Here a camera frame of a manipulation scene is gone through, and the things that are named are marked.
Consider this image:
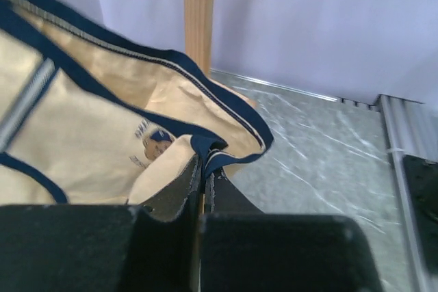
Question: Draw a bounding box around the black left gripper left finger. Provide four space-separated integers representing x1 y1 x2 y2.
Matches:
128 155 202 223

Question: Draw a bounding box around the beige underwear navy trim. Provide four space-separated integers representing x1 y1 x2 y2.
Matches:
1 0 273 204

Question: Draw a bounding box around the aluminium mounting rail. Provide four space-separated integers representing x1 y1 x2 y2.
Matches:
212 70 437 291

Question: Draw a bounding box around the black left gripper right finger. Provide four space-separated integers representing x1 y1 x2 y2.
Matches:
204 168 263 215

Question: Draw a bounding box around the wooden hanger rack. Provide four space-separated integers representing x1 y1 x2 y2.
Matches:
184 0 214 76

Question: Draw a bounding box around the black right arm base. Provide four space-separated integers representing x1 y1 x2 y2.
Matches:
402 155 438 235

